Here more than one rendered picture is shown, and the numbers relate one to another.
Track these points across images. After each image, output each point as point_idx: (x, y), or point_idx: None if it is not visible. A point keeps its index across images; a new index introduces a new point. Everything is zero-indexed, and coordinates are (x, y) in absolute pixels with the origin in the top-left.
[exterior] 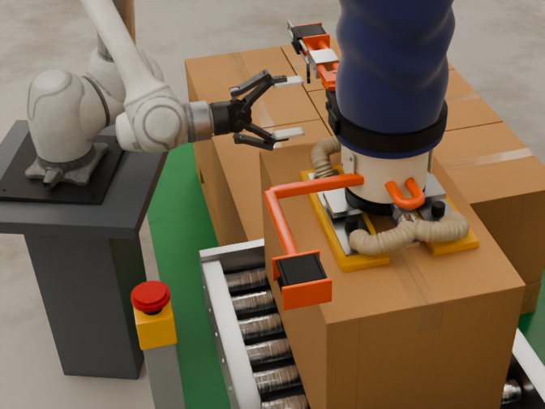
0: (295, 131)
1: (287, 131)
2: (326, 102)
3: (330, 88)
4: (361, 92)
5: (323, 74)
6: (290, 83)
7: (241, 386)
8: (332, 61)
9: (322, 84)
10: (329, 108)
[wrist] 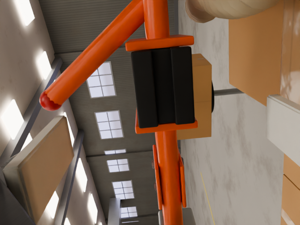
0: (278, 125)
1: (294, 145)
2: (175, 119)
3: (138, 124)
4: None
5: (157, 198)
6: (40, 132)
7: None
8: (159, 220)
9: (184, 197)
10: (173, 89)
